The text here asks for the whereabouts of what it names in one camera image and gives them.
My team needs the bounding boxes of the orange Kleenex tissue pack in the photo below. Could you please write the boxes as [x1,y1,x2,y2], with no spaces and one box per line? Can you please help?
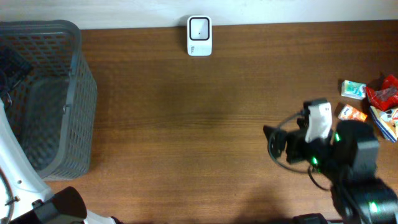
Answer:
[338,105,368,122]

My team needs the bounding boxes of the green Kleenex tissue pack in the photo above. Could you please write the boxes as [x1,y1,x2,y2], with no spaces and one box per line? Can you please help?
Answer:
[341,80,366,100]

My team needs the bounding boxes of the red snack bag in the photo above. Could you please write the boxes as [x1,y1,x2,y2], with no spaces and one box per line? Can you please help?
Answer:
[365,74,397,111]

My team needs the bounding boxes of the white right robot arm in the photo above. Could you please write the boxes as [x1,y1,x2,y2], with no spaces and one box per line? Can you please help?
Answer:
[263,119,397,223]

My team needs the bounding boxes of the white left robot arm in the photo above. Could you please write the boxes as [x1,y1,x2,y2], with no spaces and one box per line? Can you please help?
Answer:
[1,103,121,224]

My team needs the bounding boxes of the white barcode scanner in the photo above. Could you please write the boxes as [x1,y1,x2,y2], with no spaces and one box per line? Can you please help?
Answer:
[187,15,213,57]

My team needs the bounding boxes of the grey plastic basket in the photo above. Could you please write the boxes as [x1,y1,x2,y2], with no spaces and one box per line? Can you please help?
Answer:
[1,20,98,181]

